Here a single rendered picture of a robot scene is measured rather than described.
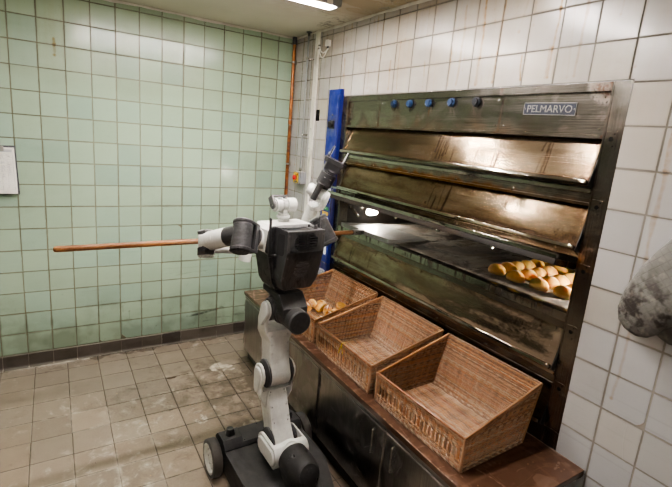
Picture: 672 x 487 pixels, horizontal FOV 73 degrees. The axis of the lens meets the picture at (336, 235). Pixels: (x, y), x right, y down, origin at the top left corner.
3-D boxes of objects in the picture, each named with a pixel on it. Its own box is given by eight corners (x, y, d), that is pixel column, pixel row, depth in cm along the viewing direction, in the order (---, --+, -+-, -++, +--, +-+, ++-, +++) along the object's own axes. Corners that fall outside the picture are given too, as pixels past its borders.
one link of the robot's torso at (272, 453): (308, 461, 226) (310, 438, 223) (272, 475, 215) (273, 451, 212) (290, 437, 242) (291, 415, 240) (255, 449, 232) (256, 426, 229)
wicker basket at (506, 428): (442, 378, 245) (448, 331, 240) (535, 439, 200) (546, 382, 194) (371, 400, 219) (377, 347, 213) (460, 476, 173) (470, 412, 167)
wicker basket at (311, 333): (330, 302, 344) (333, 267, 338) (375, 331, 298) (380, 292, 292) (272, 311, 317) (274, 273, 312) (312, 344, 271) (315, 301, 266)
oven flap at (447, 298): (335, 258, 339) (344, 234, 339) (552, 369, 192) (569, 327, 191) (330, 256, 337) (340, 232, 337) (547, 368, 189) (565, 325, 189)
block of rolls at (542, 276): (551, 263, 272) (552, 254, 271) (635, 288, 233) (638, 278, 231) (483, 271, 240) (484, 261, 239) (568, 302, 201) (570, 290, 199)
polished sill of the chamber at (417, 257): (344, 229, 339) (344, 224, 338) (572, 320, 190) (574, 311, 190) (337, 230, 335) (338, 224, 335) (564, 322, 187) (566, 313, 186)
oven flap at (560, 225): (340, 189, 328) (350, 164, 328) (576, 252, 181) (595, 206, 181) (335, 187, 326) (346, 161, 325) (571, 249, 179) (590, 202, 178)
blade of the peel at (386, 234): (388, 243, 286) (388, 239, 286) (340, 225, 331) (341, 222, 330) (429, 240, 306) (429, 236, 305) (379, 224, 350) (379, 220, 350)
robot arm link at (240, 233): (233, 254, 207) (255, 250, 199) (218, 248, 200) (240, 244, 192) (236, 230, 211) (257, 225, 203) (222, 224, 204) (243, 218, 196)
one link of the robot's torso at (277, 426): (303, 451, 231) (298, 358, 230) (267, 464, 220) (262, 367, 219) (289, 440, 244) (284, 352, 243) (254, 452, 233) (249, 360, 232)
